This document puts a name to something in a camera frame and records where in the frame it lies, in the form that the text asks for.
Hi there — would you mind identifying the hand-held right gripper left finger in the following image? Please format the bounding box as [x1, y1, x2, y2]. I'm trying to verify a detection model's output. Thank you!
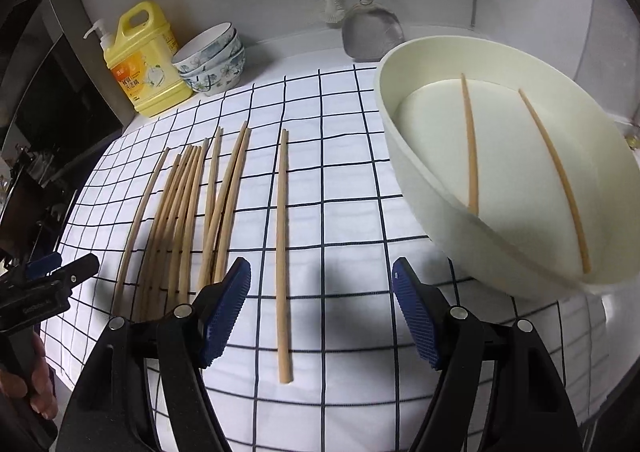
[55, 257, 252, 452]

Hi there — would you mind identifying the person's left hand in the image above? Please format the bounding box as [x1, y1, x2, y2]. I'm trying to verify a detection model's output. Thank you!
[0, 329, 60, 422]

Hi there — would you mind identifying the floral ceramic bowl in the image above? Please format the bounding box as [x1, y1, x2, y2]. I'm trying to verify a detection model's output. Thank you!
[177, 39, 246, 82]
[171, 22, 241, 72]
[182, 52, 247, 97]

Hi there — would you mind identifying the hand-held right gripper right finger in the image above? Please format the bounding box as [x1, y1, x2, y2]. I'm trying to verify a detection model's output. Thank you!
[391, 257, 586, 452]

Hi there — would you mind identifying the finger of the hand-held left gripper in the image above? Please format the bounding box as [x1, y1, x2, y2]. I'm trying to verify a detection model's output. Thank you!
[26, 254, 63, 279]
[49, 253, 100, 289]

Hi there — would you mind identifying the row of wooden chopsticks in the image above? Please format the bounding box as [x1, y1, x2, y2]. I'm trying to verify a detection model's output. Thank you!
[111, 121, 252, 328]

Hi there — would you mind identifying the white black checkered cloth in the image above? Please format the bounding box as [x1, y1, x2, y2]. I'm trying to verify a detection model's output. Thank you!
[37, 61, 608, 452]

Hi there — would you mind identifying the yellow detergent bottle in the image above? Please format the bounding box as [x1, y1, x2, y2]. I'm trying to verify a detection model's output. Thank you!
[82, 1, 193, 119]

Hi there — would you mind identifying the white plastic basin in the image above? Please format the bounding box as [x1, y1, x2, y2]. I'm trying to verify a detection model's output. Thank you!
[374, 34, 640, 303]

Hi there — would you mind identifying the wooden chopstick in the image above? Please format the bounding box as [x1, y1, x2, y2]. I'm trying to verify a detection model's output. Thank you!
[518, 88, 592, 275]
[276, 128, 293, 387]
[460, 73, 480, 215]

